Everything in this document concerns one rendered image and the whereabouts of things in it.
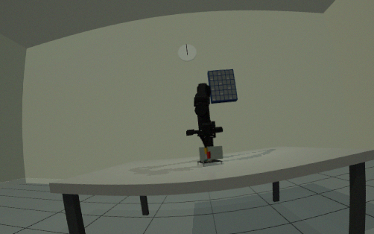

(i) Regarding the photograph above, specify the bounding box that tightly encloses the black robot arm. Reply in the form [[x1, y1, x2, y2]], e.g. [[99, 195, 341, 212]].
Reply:
[[194, 83, 216, 147]]

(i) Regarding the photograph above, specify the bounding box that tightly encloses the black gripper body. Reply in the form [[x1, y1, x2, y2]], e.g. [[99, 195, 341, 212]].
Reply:
[[186, 117, 223, 136]]

